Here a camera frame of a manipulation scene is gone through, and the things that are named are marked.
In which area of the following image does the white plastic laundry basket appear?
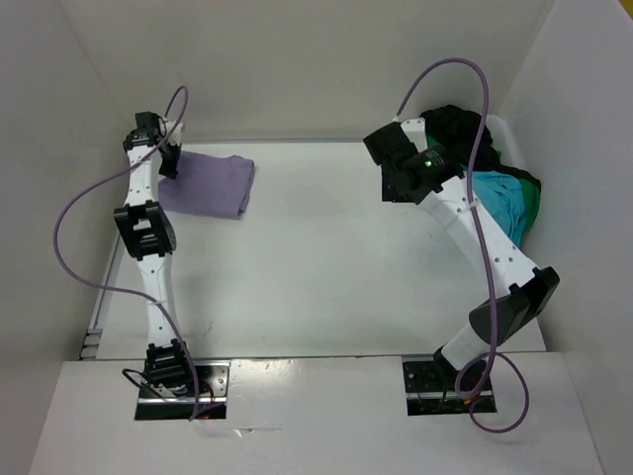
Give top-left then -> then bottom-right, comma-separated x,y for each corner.
417,112 -> 523,174

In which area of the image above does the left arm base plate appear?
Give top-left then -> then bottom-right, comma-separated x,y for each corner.
129,361 -> 230,422

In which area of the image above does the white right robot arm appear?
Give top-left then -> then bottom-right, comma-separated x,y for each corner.
363,119 -> 560,345

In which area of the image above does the aluminium table edge rail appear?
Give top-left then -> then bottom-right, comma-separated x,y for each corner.
78,140 -> 428,360

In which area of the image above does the cyan t shirt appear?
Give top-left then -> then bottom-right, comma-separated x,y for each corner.
472,171 -> 527,246

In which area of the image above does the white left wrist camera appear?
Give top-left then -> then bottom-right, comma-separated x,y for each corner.
161,118 -> 184,146

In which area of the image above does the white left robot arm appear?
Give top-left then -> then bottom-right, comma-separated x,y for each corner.
114,112 -> 198,398

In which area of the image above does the green t shirt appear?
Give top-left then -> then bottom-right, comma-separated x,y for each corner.
426,136 -> 543,234

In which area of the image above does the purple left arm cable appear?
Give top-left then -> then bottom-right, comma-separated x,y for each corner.
51,84 -> 229,423

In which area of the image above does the purple t shirt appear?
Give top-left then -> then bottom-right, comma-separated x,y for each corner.
158,151 -> 255,220

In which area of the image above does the black t shirt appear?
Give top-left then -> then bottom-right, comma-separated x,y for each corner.
420,105 -> 541,190

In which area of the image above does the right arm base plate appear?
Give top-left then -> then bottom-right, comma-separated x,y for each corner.
402,355 -> 497,417

